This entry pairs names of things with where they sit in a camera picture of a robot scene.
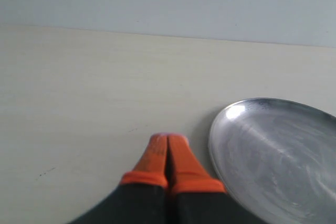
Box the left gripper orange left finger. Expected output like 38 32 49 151
72 134 168 223

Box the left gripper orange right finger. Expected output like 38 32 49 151
167 134 259 223

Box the round stainless steel plate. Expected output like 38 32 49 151
208 98 335 223

